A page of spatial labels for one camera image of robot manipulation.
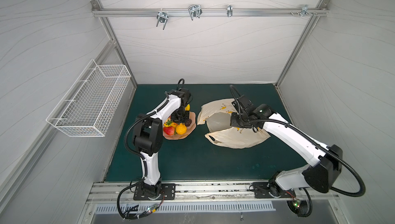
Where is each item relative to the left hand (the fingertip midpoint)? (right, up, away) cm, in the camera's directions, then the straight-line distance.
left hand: (184, 120), depth 91 cm
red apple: (-8, -6, -2) cm, 10 cm away
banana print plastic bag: (+19, +3, -2) cm, 20 cm away
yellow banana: (+1, +7, +6) cm, 9 cm away
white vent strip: (+3, -38, -20) cm, 43 cm away
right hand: (+28, +3, -11) cm, 30 cm away
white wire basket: (-41, +9, -22) cm, 48 cm away
